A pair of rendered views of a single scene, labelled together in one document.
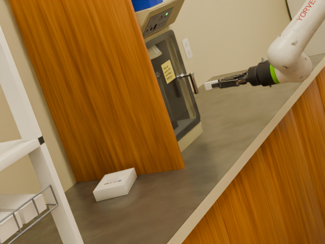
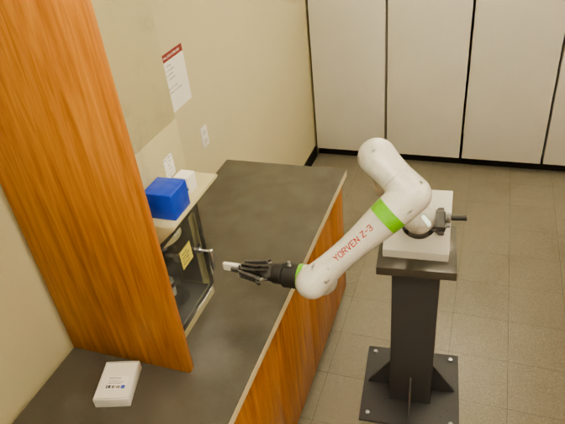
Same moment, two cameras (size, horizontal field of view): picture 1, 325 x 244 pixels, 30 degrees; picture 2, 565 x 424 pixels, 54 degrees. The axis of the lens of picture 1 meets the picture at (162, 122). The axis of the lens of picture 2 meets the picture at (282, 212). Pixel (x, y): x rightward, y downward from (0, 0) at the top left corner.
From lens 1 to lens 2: 1.11 m
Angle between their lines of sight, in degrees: 23
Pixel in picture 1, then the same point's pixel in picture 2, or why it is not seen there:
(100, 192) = (101, 401)
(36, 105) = (30, 280)
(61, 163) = (57, 331)
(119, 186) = (123, 400)
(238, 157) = (250, 373)
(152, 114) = (165, 325)
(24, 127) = not seen: outside the picture
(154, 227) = not seen: outside the picture
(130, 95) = (143, 304)
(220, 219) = not seen: outside the picture
